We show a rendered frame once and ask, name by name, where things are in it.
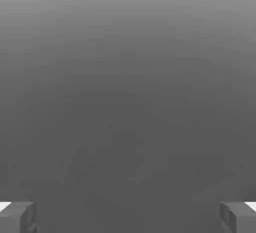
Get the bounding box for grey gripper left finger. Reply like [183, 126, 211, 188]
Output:
[0, 201, 38, 233]

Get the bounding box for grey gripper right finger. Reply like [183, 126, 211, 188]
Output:
[218, 201, 256, 233]

